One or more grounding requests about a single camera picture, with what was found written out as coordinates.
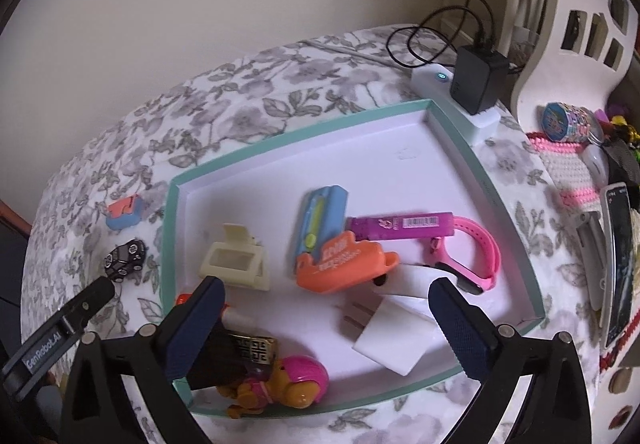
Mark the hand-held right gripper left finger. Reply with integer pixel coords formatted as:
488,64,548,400
59,275,227,444

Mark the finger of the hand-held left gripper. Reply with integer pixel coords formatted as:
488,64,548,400
55,275,117,345

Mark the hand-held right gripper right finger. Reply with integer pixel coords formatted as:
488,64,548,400
428,277,593,444

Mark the black cube box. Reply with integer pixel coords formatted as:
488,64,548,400
185,324,251,392

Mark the red and white tube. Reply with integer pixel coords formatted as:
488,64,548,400
175,293,258,330

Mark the black toy car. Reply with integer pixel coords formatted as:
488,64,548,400
103,238,148,284

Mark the white charger plug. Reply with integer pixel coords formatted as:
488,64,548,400
340,297,446,376

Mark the gold patterned lighter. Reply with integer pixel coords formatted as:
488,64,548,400
227,331,281,367

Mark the cream hair clip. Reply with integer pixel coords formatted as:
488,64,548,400
198,223,272,294

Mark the pink wristwatch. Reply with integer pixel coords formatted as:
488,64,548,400
425,217,502,296

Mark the toy figure with pink helmet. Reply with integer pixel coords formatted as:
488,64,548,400
216,354,331,420

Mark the magenta pen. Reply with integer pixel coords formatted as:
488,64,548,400
345,211,456,242

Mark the orange plastic case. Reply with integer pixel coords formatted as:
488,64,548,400
295,230,401,295

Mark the blue utility knife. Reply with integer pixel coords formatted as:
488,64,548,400
291,185,349,275

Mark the teal cardboard tray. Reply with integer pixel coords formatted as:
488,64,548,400
159,98,547,420

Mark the dark door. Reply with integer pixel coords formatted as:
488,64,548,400
0,224,26,340

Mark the blue and orange eraser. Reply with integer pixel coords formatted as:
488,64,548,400
106,194,146,231

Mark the silver hair clip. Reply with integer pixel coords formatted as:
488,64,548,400
575,211,608,310

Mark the red bead strip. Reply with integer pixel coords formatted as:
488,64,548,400
599,314,640,365

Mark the smartphone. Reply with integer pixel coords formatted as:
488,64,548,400
600,181,632,350

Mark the floral blanket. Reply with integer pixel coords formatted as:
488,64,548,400
20,27,640,444

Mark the pink and white crochet mat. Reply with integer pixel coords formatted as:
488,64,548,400
525,134,608,210

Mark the white oval object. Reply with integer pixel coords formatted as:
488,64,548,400
582,144,610,185

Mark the colourful patterned cylinder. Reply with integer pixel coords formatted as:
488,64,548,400
541,102,603,145

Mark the black and gold toy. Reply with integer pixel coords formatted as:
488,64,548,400
602,114,640,185

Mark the black power adapter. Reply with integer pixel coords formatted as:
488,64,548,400
450,44,510,115

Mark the white power strip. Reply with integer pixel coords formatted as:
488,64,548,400
410,65,501,145

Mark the white cut-out furniture panel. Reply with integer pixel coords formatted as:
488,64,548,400
510,0,640,145

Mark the black cable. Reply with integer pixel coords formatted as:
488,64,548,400
387,0,501,70

